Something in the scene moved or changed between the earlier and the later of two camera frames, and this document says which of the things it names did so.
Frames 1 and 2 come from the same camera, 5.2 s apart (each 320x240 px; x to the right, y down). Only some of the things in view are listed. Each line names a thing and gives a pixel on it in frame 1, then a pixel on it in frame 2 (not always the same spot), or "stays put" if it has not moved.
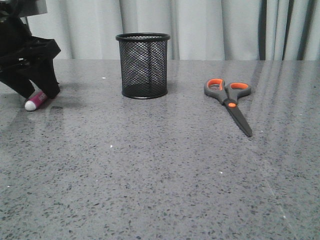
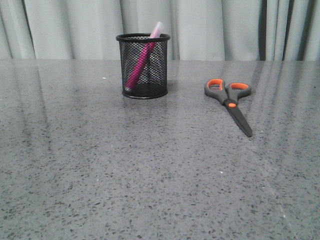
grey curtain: [199, 30] stays put
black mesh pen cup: [143, 57] stays put
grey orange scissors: [228, 94] stays put
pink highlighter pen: [32, 104] -> [143, 58]
